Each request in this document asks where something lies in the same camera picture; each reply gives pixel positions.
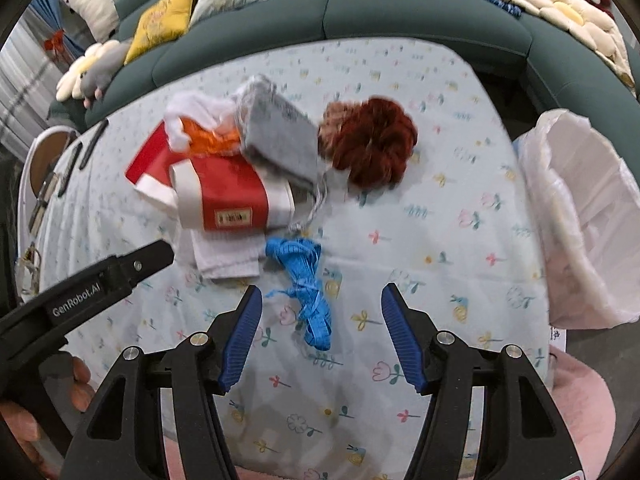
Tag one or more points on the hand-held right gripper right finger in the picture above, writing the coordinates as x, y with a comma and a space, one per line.
400, 342

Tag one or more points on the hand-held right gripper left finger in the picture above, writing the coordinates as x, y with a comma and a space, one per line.
244, 342

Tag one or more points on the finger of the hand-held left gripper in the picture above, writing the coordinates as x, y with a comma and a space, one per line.
145, 260

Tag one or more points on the blue ribbon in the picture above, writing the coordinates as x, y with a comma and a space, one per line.
312, 320

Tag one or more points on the white towel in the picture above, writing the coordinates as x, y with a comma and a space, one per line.
225, 260

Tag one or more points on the red and white paper box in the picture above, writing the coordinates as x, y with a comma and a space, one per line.
230, 190

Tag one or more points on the orange snack packet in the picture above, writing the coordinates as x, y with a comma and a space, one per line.
200, 135

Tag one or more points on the white glove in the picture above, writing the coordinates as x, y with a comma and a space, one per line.
195, 107

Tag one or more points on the white plastic bag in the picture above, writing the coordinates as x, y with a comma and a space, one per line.
575, 200

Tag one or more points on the person's left hand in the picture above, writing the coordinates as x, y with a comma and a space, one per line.
82, 382

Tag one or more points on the floral tablecloth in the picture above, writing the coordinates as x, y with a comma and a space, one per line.
400, 220

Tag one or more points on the white round stool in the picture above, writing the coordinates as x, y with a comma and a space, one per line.
40, 160

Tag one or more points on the grey plush toy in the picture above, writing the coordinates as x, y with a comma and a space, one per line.
102, 72

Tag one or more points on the pink fleece cloth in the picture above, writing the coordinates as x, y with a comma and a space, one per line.
585, 410

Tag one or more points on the red-brown plush toy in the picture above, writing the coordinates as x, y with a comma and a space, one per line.
375, 145

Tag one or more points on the striped grey curtain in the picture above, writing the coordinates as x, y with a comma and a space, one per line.
20, 85

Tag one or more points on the yellow embroidered pillow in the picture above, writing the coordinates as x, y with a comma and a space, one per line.
160, 20

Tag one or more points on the white plush toy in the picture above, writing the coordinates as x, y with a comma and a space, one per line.
92, 7

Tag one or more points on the dark green sofa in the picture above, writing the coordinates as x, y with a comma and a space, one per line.
400, 10

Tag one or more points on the blue knitted cloth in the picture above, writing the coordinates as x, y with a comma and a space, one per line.
492, 0

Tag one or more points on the cream patterned cushion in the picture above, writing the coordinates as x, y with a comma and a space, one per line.
625, 60

